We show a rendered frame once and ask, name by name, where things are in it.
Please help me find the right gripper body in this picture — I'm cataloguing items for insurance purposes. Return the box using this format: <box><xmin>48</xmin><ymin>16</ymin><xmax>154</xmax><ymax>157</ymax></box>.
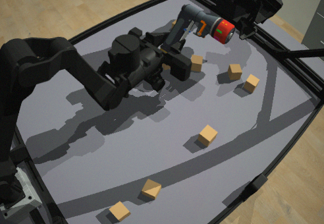
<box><xmin>235</xmin><ymin>0</ymin><xmax>283</xmax><ymax>33</ymax></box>

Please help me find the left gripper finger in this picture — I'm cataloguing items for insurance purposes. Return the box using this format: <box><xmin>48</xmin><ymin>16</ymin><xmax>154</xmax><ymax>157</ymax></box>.
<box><xmin>146</xmin><ymin>32</ymin><xmax>170</xmax><ymax>48</ymax></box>
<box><xmin>170</xmin><ymin>39</ymin><xmax>186</xmax><ymax>54</ymax></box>

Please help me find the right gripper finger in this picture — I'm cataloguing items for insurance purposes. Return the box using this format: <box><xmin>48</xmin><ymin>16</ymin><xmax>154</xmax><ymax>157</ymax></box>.
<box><xmin>236</xmin><ymin>20</ymin><xmax>256</xmax><ymax>40</ymax></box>
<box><xmin>254</xmin><ymin>0</ymin><xmax>278</xmax><ymax>24</ymax></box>

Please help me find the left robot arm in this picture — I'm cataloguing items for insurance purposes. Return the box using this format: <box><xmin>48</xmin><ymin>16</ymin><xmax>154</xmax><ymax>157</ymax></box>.
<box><xmin>0</xmin><ymin>34</ymin><xmax>165</xmax><ymax>209</ymax></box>

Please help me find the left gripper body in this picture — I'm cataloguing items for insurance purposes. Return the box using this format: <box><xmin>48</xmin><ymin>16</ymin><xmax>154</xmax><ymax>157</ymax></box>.
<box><xmin>128</xmin><ymin>27</ymin><xmax>192</xmax><ymax>81</ymax></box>

